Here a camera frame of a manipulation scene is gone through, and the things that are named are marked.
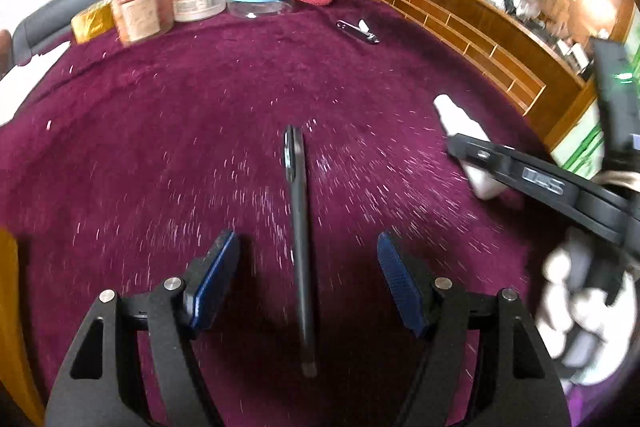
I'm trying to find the wooden counter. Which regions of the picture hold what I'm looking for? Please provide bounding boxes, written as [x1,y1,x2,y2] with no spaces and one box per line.
[345,0,603,150]

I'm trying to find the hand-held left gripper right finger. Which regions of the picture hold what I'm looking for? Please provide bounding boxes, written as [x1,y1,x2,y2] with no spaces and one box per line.
[376,231,572,427]

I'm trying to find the burgundy velvet tablecloth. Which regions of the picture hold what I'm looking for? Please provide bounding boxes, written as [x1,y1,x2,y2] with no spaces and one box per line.
[0,0,593,427]

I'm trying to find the person's right hand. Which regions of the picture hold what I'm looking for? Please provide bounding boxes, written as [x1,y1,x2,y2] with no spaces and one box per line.
[535,227,640,388]

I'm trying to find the jar with orange label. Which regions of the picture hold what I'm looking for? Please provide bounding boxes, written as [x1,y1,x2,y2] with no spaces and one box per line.
[107,0,177,46]

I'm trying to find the plain white bottle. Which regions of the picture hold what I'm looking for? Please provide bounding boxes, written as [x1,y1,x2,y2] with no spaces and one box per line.
[432,94,507,201]

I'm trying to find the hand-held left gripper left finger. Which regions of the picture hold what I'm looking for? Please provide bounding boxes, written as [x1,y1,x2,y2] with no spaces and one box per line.
[45,229,242,427]

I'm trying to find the green white carton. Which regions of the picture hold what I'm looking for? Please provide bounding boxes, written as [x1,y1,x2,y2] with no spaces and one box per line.
[550,107,612,178]

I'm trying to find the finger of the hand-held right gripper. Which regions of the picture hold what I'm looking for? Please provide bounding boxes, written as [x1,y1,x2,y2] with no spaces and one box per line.
[446,133,583,220]

